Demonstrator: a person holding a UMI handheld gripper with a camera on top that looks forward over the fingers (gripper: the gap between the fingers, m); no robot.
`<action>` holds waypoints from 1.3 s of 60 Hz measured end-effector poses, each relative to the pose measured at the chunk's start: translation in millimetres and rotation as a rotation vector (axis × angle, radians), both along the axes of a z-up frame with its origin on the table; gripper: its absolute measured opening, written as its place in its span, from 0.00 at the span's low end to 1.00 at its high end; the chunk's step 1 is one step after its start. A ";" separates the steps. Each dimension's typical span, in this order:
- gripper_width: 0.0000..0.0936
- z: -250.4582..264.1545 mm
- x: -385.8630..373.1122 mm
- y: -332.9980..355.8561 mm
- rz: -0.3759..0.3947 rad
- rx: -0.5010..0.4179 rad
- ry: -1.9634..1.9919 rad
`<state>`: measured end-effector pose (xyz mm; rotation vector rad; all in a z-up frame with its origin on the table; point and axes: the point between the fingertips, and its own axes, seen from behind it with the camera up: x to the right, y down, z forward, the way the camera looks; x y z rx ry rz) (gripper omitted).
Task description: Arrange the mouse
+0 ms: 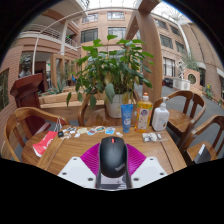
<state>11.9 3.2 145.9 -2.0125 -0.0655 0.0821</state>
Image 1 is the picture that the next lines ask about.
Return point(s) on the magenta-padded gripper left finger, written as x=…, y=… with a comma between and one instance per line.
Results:
x=75, y=170

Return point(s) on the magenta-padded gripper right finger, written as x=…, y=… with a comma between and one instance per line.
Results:
x=150, y=170

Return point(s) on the black computer mouse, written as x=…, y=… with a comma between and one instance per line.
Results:
x=113, y=156

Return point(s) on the clear plastic packets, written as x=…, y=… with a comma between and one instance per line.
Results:
x=150, y=136

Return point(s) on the small white sticker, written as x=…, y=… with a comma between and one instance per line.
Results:
x=77, y=135
x=119, y=134

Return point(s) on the small black key fob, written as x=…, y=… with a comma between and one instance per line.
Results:
x=60, y=134

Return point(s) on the cream sticker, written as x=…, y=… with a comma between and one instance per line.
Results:
x=82, y=131

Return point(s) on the red paper shopping bag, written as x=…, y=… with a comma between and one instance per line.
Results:
x=45, y=143

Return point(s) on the blue and white sticker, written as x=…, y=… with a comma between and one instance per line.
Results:
x=110, y=130
x=100, y=129
x=91, y=132

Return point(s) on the white pump bottle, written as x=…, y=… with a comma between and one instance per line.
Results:
x=160, y=118

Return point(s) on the orange dish soap bottle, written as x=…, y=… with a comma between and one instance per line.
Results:
x=143, y=116

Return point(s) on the dark notebook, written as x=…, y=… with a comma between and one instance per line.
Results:
x=202, y=154

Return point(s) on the blue tube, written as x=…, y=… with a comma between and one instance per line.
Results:
x=126, y=118

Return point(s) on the long wooden planter box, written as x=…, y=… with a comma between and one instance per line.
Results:
x=56, y=98

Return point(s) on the white air conditioner unit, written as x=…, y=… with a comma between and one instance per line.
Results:
x=181, y=84

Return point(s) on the dark red wooden lectern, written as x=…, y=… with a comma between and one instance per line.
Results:
x=28, y=90

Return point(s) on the green plant in white pot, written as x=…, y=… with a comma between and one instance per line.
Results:
x=113, y=70

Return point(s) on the grey bust statue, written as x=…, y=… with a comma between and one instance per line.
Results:
x=25, y=66

